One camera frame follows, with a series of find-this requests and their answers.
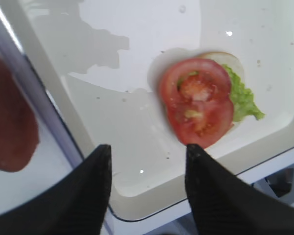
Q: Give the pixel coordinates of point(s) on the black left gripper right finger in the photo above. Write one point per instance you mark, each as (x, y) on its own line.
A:
(222, 204)

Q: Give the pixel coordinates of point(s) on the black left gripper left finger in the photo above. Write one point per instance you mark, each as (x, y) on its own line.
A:
(75, 206)

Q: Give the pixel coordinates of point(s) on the large tomato slice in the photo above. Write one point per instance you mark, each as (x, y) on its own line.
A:
(202, 123)

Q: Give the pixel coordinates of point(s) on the cream rectangular tray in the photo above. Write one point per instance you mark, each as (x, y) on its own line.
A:
(101, 60)

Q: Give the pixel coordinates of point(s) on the bottom bun on tray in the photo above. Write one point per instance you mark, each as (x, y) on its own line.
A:
(225, 58)

